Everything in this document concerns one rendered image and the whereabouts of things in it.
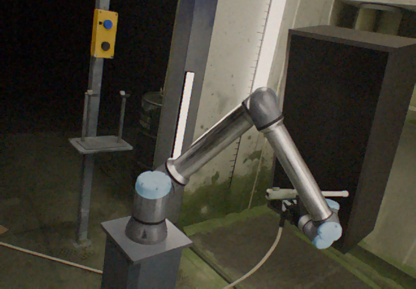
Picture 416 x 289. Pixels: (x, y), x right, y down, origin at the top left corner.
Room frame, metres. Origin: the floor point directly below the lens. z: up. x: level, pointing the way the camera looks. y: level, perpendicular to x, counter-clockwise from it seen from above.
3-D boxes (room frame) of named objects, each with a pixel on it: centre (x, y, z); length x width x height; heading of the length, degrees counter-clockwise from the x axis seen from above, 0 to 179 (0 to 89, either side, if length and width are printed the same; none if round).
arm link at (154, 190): (1.44, 0.18, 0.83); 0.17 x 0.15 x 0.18; 170
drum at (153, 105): (3.20, 0.35, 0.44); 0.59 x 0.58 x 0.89; 24
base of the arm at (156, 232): (1.43, 0.19, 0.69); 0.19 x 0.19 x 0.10
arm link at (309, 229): (1.48, -0.58, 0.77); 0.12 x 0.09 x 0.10; 20
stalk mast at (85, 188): (2.14, 0.72, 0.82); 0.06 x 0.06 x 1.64; 43
